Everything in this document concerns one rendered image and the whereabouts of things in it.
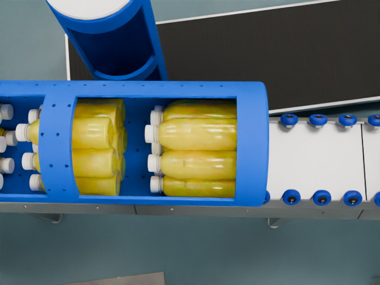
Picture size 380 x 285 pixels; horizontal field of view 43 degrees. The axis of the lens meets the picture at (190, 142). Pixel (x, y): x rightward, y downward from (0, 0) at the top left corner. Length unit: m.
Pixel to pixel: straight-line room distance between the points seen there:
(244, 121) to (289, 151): 0.34
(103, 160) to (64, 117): 0.13
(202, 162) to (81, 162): 0.26
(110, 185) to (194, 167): 0.20
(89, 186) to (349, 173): 0.66
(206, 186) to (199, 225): 1.09
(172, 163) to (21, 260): 1.39
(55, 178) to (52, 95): 0.18
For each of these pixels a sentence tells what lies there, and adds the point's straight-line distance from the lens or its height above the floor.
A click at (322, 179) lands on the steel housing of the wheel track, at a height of 0.93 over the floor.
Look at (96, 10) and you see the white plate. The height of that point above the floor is 1.04.
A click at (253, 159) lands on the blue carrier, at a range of 0.96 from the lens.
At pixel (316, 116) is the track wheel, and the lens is 1.28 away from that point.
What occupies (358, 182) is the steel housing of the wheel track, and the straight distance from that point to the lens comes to 1.30.
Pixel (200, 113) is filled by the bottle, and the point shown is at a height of 1.14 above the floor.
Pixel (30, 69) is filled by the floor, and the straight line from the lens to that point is 2.52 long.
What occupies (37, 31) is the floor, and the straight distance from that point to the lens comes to 2.60.
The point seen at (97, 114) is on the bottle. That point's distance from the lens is 1.10.
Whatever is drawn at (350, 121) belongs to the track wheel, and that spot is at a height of 0.98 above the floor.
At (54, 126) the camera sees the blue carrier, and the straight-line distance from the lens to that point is 1.01.
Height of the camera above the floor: 2.15
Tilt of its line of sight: 75 degrees down
